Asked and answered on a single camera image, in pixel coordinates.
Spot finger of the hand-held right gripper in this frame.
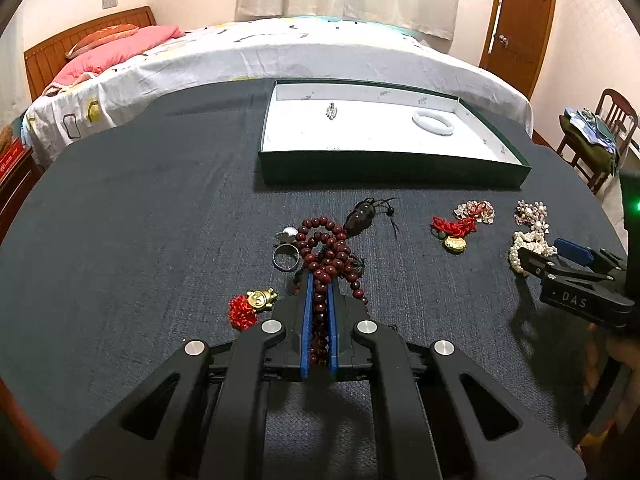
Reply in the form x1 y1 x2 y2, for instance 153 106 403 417
553 238 628 281
516 246 636 328

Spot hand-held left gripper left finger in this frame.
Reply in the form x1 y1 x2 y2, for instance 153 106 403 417
55 271 315 480

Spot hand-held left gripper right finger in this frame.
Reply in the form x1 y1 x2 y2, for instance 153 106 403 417
327 280 586 480

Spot dark red bead necklace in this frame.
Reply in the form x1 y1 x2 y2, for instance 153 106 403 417
291 216 370 367

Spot gold figure charm red cord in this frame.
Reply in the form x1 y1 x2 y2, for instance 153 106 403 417
228 287 279 331

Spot pearl flower bracelet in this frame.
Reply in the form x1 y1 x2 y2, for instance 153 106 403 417
514 200 550 233

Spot cream pearl bracelet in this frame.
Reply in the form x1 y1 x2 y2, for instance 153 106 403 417
508 227 558 277

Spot silver pearl ring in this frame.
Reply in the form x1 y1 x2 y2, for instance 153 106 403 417
272 226 301 273

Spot dark carved pendant black cord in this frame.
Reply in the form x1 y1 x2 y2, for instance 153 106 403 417
344 197 401 238

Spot gold ingot charm red cord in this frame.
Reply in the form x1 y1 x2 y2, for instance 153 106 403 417
430 215 478 256

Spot green jewelry box white inside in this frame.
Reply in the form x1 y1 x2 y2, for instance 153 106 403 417
257 78 532 190

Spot white jade bangle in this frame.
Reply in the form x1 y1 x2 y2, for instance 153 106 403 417
411 108 455 136

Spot pile of clothes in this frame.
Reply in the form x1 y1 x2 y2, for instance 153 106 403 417
559 107 623 176

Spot dark wooden chair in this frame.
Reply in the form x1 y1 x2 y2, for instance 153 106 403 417
556 88 640 196

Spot brown wooden door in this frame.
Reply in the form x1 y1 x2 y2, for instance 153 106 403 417
479 0 558 101

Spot bed with patterned sheet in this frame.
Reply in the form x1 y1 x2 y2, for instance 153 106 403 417
22 15 535 171

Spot wooden nightstand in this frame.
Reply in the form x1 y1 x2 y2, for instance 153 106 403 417
0 142 46 241

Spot pink pillow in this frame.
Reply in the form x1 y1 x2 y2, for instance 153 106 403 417
42 25 186 96

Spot red box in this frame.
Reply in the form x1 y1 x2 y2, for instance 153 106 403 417
0 137 26 183

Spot orange cushion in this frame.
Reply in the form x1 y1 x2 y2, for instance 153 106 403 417
65 23 140 59

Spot wooden headboard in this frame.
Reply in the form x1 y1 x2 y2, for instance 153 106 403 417
23 6 157 102

